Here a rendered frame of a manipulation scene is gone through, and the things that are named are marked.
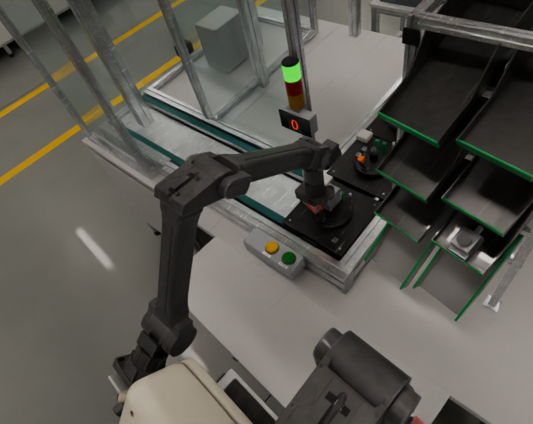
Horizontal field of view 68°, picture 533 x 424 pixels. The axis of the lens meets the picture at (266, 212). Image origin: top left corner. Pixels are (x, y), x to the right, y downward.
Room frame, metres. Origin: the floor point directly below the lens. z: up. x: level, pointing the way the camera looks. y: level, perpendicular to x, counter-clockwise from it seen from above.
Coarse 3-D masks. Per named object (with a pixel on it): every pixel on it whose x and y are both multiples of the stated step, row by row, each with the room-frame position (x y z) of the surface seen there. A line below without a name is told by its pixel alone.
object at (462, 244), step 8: (464, 232) 0.39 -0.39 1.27; (472, 232) 0.39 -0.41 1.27; (480, 232) 0.40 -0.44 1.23; (456, 240) 0.38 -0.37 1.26; (464, 240) 0.38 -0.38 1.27; (472, 240) 0.37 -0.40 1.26; (480, 240) 0.37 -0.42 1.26; (448, 248) 0.39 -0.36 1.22; (456, 248) 0.38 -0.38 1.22; (464, 248) 0.36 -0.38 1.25; (472, 248) 0.36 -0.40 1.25; (464, 256) 0.36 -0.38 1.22
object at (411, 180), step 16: (496, 80) 0.58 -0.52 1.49; (464, 128) 0.54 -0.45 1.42; (400, 144) 0.58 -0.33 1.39; (416, 144) 0.57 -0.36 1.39; (448, 144) 0.53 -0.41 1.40; (384, 160) 0.56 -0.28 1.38; (400, 160) 0.56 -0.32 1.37; (416, 160) 0.54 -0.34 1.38; (432, 160) 0.52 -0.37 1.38; (448, 160) 0.50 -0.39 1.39; (384, 176) 0.54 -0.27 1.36; (400, 176) 0.52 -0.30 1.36; (416, 176) 0.50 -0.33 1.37; (432, 176) 0.49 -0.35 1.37; (448, 176) 0.47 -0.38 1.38; (416, 192) 0.47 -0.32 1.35; (432, 192) 0.45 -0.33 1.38
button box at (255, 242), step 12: (252, 240) 0.76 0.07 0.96; (264, 240) 0.75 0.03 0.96; (276, 240) 0.73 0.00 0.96; (252, 252) 0.75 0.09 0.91; (264, 252) 0.70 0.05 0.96; (276, 252) 0.69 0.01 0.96; (276, 264) 0.65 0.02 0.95; (288, 264) 0.63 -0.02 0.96; (300, 264) 0.63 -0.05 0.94; (288, 276) 0.62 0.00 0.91
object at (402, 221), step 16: (464, 160) 0.56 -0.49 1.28; (400, 192) 0.58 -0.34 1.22; (384, 208) 0.56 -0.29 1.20; (400, 208) 0.54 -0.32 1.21; (416, 208) 0.52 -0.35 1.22; (432, 208) 0.50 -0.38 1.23; (400, 224) 0.50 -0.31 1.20; (416, 224) 0.49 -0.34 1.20; (432, 224) 0.46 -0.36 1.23; (416, 240) 0.45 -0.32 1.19
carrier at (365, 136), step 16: (352, 144) 1.03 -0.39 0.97; (368, 144) 1.01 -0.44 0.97; (384, 144) 0.92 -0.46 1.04; (352, 160) 0.95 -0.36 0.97; (368, 160) 0.91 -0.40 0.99; (336, 176) 0.91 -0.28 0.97; (352, 176) 0.88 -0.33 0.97; (368, 176) 0.85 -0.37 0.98; (368, 192) 0.80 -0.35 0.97; (384, 192) 0.77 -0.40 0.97
